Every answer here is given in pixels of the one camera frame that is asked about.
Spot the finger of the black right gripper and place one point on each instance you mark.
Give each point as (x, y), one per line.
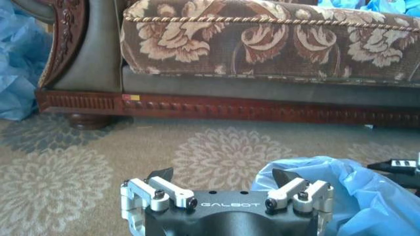
(398, 165)

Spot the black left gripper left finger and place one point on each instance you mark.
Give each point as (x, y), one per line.
(164, 188)

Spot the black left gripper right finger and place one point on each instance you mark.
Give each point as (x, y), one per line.
(288, 189)

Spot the blue plastic garbage bag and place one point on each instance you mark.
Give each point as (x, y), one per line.
(370, 204)

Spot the crumpled blue plastic bag pile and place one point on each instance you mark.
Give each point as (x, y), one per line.
(17, 61)

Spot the grey floral patterned rug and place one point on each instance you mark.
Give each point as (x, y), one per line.
(81, 167)

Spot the red and yellow sticker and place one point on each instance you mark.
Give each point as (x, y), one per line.
(130, 97)

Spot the carved wooden leather sofa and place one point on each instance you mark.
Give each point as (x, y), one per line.
(88, 61)

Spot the brown floral sofa seat cushion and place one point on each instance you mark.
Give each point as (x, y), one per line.
(262, 41)

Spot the blue plastic bags on sofa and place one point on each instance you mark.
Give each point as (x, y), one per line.
(373, 6)

